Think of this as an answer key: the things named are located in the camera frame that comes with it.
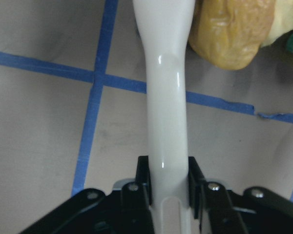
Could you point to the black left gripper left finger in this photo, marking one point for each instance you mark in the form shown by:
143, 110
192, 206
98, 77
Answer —
124, 211

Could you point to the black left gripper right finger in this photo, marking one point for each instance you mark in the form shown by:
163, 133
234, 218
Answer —
220, 210

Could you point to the orange trash ball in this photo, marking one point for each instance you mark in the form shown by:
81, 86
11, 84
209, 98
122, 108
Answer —
228, 33

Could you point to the beige hand brush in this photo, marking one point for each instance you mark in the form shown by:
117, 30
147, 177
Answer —
164, 27

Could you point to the yellow curved peel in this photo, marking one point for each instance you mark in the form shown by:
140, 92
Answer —
282, 22

